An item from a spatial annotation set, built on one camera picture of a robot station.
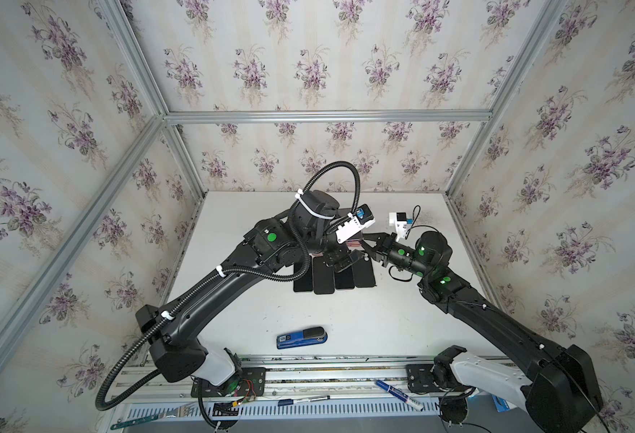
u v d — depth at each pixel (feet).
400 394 2.30
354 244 2.23
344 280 3.04
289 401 2.32
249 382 2.35
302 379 2.46
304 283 3.05
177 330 1.25
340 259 1.84
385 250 2.05
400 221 2.26
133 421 2.21
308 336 2.55
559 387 1.26
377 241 2.19
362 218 1.71
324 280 3.05
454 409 2.33
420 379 2.40
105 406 1.15
